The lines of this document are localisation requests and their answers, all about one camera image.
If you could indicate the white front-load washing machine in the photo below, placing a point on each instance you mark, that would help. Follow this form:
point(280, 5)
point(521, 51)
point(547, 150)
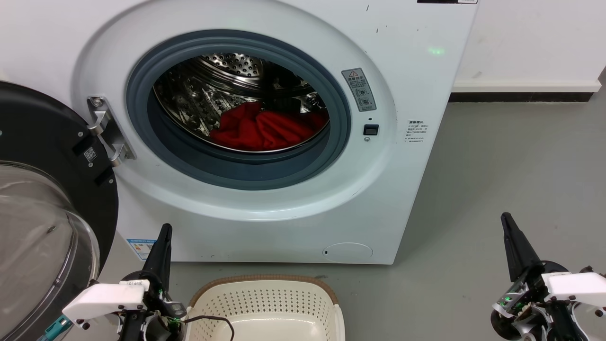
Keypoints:
point(402, 189)

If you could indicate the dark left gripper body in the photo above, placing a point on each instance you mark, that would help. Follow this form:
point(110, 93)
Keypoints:
point(156, 315)

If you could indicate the round white filter cover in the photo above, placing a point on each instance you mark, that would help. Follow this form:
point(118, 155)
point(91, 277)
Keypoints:
point(348, 252)

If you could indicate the cream perforated laundry basket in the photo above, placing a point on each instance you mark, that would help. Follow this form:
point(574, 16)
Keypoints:
point(265, 303)

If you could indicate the blue energy label sticker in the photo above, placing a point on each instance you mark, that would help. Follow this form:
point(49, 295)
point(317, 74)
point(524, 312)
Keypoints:
point(141, 248)

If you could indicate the silver metal door hinge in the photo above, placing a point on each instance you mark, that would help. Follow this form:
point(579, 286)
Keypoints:
point(106, 128)

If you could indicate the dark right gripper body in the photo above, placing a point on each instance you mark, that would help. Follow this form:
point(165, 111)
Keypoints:
point(525, 308)

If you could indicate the white QR code sticker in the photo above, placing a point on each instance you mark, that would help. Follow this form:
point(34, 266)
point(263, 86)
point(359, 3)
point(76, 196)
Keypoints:
point(90, 154)

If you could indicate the stainless steel washing machine drum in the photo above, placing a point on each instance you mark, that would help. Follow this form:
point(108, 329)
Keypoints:
point(199, 94)

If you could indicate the grey rubber door gasket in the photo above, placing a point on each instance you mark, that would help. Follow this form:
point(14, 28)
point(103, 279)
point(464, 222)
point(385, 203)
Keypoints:
point(236, 174)

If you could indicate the white and black baseboard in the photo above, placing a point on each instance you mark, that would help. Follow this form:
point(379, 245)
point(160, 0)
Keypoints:
point(521, 92)

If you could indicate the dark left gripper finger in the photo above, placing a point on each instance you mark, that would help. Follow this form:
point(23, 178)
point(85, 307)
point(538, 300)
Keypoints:
point(160, 258)

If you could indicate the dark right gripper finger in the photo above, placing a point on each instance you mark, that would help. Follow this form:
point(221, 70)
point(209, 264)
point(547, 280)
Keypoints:
point(518, 251)

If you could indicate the white right wrist housing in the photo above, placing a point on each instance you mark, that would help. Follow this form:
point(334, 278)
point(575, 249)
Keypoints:
point(575, 286)

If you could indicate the grey warning sticker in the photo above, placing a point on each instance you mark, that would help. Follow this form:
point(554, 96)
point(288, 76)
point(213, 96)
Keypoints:
point(359, 89)

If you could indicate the black round washer door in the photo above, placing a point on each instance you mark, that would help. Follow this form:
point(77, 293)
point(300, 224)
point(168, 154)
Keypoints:
point(33, 123)

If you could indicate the black door latch slot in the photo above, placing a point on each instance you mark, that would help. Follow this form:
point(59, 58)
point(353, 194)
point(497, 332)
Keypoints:
point(371, 130)

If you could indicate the red cloth garment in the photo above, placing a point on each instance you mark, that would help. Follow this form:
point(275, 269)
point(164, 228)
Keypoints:
point(255, 130)

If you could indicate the teal connector plug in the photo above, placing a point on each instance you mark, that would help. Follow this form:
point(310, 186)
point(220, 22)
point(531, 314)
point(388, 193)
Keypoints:
point(56, 327)

